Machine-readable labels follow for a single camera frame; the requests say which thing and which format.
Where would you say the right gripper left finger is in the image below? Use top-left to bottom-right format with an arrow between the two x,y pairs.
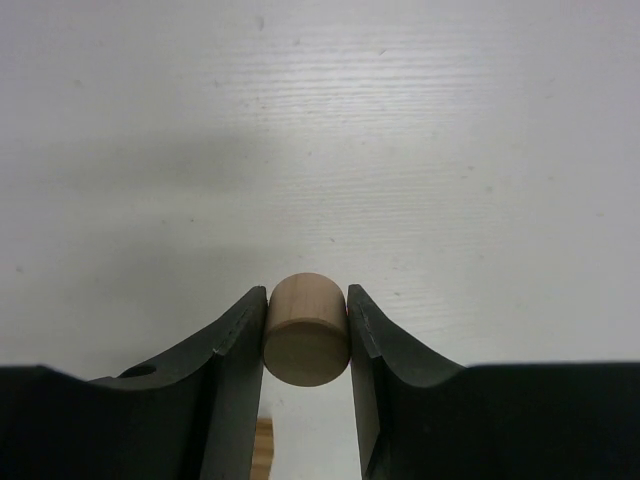
1,287 -> 266,479

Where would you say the light wood cylinder block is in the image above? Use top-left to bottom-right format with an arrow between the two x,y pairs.
263,273 -> 351,387

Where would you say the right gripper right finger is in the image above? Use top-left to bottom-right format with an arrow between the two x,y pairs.
347,285 -> 639,479

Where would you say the light wood rectangular block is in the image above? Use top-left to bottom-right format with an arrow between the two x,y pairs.
250,418 -> 274,480

